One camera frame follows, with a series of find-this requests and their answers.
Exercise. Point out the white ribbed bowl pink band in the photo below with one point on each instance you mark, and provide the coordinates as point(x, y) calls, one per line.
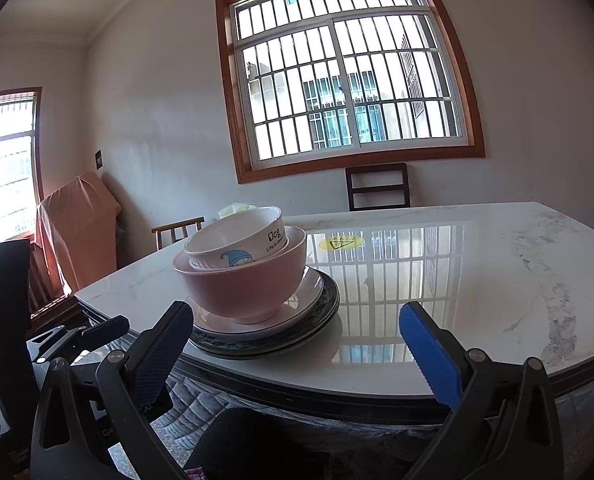
point(283, 247)

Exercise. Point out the white bowl with cartoon print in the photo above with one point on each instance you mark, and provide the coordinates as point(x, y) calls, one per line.
point(242, 235)

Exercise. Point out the barred window with wooden frame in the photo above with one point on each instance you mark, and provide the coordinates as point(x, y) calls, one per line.
point(229, 85)

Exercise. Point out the white plate with pink flowers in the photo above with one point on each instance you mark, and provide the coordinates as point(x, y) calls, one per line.
point(304, 295)

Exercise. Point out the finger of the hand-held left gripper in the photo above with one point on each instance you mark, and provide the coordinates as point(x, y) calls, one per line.
point(57, 340)
point(109, 330)

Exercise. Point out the small blue patterned plate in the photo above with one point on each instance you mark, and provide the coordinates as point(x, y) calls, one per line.
point(329, 297)

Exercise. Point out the orange covered object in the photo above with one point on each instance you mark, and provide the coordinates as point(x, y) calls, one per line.
point(77, 230)

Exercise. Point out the person's dark trouser leg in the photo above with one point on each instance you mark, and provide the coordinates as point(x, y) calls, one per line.
point(257, 445)

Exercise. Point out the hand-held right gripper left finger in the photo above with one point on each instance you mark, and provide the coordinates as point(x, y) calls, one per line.
point(161, 355)

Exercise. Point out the light wooden chair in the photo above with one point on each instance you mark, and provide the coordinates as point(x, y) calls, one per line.
point(177, 227)
point(49, 290)

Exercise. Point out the green tissue pack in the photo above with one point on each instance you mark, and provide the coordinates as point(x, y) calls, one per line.
point(237, 208)

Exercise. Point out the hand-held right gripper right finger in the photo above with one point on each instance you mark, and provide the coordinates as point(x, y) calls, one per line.
point(429, 355)

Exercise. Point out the dark wall switch plate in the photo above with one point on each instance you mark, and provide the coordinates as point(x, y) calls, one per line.
point(99, 159)

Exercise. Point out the yellow round sticker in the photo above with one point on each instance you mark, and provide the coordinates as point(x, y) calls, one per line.
point(342, 242)

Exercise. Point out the dark wooden chair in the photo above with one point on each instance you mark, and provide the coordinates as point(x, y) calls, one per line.
point(377, 182)

